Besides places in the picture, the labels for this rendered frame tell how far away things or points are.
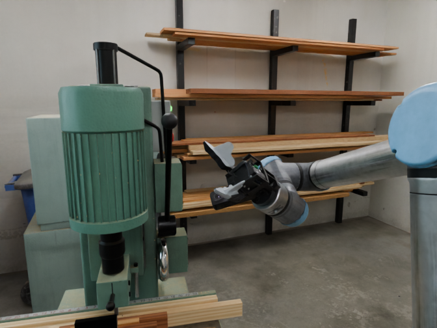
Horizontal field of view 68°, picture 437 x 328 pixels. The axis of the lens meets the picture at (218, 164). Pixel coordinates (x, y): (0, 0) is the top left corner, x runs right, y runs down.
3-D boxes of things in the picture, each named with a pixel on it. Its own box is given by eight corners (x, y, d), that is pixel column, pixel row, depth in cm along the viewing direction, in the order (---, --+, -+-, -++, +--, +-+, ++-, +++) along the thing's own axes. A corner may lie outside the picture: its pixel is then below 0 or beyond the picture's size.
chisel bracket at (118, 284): (98, 316, 75) (95, 283, 73) (105, 284, 88) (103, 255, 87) (131, 312, 76) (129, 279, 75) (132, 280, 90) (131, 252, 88)
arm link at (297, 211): (278, 208, 100) (289, 235, 93) (254, 193, 92) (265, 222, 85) (303, 191, 97) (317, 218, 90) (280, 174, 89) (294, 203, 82)
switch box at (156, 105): (152, 151, 103) (150, 100, 100) (151, 148, 112) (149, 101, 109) (172, 151, 104) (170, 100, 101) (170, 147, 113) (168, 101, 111)
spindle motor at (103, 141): (61, 240, 66) (46, 84, 60) (78, 212, 83) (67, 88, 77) (149, 233, 70) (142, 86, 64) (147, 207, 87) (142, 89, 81)
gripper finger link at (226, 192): (231, 176, 65) (246, 172, 74) (209, 191, 68) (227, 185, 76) (239, 189, 65) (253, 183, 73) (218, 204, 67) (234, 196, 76)
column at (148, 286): (84, 327, 99) (64, 84, 85) (95, 287, 120) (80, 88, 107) (159, 316, 103) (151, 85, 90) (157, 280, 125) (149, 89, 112)
